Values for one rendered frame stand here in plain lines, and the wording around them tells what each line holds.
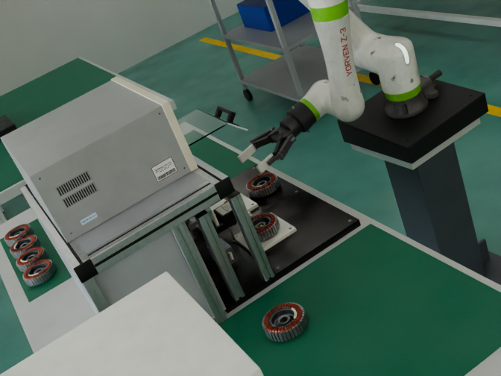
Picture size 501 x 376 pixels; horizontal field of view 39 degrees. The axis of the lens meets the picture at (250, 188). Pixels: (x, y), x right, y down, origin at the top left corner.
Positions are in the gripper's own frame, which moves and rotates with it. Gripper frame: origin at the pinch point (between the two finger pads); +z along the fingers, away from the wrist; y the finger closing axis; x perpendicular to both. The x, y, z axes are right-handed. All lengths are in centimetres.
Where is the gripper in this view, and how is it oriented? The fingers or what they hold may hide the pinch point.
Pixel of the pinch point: (251, 163)
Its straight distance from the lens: 232.3
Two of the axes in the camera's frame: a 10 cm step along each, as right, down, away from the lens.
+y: -4.6, -2.8, 8.4
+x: -5.2, -6.9, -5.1
